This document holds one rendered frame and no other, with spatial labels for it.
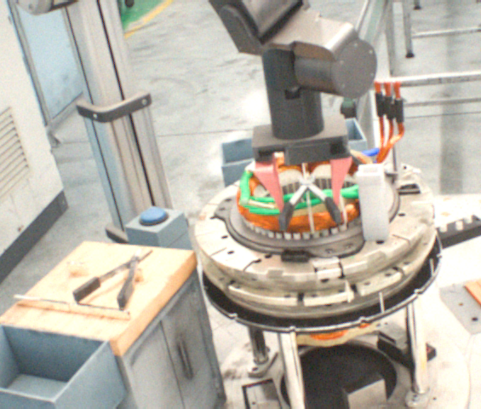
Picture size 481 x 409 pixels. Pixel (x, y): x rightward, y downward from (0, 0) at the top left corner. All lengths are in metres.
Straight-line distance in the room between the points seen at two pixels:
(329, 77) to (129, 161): 0.70
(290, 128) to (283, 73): 0.06
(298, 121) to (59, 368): 0.44
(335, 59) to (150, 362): 0.48
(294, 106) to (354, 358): 0.57
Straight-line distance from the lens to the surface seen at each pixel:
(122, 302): 0.93
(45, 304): 1.01
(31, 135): 3.66
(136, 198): 1.40
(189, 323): 1.07
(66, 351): 0.97
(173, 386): 1.06
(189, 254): 1.04
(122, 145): 1.36
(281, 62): 0.78
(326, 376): 1.23
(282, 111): 0.80
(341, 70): 0.73
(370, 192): 0.90
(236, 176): 1.29
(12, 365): 1.04
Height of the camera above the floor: 1.57
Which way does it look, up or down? 27 degrees down
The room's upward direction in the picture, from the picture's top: 11 degrees counter-clockwise
